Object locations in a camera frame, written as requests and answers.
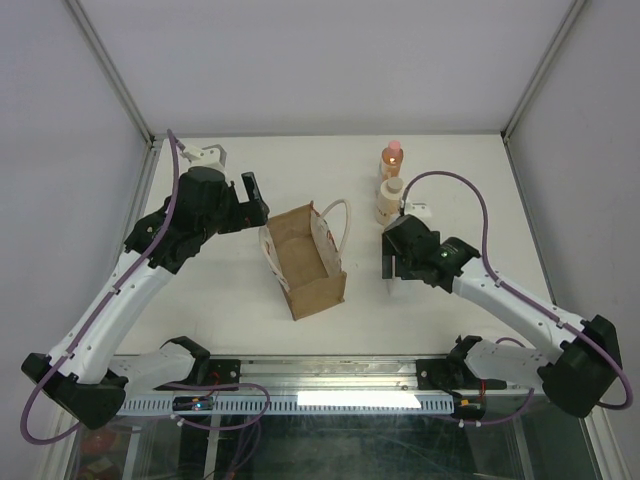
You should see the aluminium frame post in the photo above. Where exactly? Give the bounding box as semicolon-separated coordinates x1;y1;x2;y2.
62;0;155;145
501;0;590;144

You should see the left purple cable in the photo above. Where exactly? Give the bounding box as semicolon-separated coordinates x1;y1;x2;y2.
20;128;189;445

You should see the white cable duct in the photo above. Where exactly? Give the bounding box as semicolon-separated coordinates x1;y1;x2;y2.
119;390;454;417

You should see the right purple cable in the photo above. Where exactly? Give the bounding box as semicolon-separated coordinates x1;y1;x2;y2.
399;171;628;412

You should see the orange bottle pink cap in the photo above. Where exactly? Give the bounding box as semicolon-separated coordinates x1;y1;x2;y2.
378;140;404;184

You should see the purple cable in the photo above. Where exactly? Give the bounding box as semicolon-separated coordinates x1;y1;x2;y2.
399;171;628;412
20;128;189;445

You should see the right aluminium frame post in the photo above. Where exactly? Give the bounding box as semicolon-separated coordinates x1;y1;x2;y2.
501;0;590;144

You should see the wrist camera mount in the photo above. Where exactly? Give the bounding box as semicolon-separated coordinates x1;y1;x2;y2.
179;144;227;174
402;200;432;221

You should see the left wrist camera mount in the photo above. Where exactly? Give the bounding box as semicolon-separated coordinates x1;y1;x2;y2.
179;144;227;174

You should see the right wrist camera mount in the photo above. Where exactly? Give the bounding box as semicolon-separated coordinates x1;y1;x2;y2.
402;200;432;221

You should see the cream tube beige cap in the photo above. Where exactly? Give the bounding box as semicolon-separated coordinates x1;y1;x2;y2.
375;177;404;226

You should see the left aluminium frame post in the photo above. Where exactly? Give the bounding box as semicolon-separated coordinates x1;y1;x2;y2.
62;0;155;145

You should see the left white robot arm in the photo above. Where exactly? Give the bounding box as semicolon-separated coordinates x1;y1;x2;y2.
21;167;269;430

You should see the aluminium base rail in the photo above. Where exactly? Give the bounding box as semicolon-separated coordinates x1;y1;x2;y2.
107;352;599;401

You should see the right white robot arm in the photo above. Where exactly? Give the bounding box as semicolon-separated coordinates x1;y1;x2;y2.
381;215;622;418

